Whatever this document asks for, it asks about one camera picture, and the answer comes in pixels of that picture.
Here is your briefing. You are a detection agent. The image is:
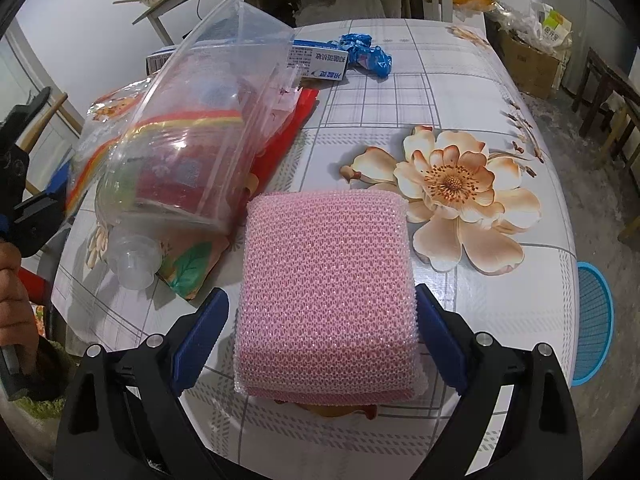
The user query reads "person's left hand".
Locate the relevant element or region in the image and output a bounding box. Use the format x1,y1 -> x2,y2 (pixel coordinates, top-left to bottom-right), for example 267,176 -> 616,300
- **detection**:
0,242 -> 42,376

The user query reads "green fuzzy garment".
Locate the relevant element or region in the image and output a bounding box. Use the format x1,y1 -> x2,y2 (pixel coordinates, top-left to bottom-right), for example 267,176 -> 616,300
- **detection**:
10,350 -> 71,416

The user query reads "blue plastic basket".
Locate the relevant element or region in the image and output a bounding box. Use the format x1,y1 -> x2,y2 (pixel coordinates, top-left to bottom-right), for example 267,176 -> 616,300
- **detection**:
570,260 -> 616,387

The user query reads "red printed plastic packet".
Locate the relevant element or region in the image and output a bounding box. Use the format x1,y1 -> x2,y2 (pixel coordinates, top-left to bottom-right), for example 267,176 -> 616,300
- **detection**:
155,87 -> 321,306

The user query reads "clear plastic container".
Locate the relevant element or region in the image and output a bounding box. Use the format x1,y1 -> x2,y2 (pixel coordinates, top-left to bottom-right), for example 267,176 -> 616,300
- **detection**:
95,0 -> 301,233

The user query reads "white packets pile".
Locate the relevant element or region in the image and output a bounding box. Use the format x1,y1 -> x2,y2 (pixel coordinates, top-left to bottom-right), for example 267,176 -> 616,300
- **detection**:
527,1 -> 574,52

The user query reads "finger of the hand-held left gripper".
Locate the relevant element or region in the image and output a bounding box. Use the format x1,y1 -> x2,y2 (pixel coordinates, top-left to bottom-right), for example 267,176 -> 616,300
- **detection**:
14,191 -> 68,228
7,87 -> 53,156

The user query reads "clear plastic bottle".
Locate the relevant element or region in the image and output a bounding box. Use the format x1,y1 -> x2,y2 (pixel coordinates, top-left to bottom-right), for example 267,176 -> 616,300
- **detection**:
95,170 -> 163,291

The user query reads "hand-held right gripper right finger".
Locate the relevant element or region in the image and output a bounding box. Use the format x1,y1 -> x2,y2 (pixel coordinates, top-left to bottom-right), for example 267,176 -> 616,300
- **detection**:
415,284 -> 583,480

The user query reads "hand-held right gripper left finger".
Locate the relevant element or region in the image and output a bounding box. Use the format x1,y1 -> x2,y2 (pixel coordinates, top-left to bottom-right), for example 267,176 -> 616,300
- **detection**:
57,287 -> 230,480

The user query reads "pink mesh sponge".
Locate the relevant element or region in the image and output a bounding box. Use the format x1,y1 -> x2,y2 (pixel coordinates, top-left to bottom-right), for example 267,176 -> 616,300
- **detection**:
232,190 -> 431,406

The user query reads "white cushion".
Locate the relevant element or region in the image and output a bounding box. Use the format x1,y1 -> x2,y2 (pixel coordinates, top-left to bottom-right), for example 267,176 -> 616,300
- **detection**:
295,0 -> 402,27

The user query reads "blue white toothpaste box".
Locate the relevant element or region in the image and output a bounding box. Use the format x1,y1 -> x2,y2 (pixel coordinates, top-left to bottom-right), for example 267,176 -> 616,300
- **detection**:
146,37 -> 352,82

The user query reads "wooden stick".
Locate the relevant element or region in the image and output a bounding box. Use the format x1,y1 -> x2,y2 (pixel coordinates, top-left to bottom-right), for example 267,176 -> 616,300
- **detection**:
25,92 -> 69,152

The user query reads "blue plastic wrapper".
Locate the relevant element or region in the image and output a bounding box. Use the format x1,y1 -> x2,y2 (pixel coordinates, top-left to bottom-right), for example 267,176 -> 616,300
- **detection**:
339,32 -> 394,81

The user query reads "cardboard box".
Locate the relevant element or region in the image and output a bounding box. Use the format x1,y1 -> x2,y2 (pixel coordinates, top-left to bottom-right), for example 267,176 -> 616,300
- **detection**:
500,30 -> 562,99

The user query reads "rainbow striped plastic bag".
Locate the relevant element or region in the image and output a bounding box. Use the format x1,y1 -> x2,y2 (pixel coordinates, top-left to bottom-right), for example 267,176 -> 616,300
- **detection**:
67,82 -> 151,218

